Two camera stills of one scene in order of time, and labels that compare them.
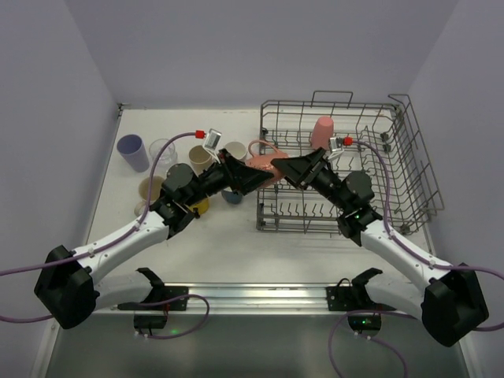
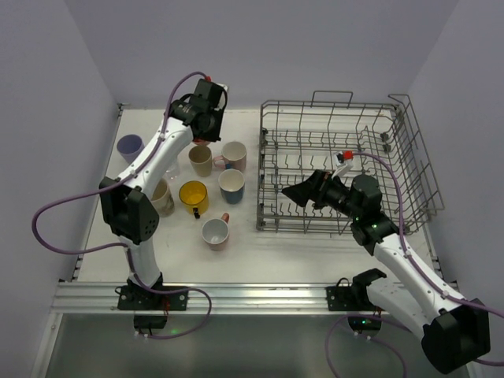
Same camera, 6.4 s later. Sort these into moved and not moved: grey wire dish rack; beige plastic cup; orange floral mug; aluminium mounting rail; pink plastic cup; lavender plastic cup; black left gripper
Moved: orange floral mug; pink plastic cup; black left gripper
Not moved: lavender plastic cup; aluminium mounting rail; grey wire dish rack; beige plastic cup
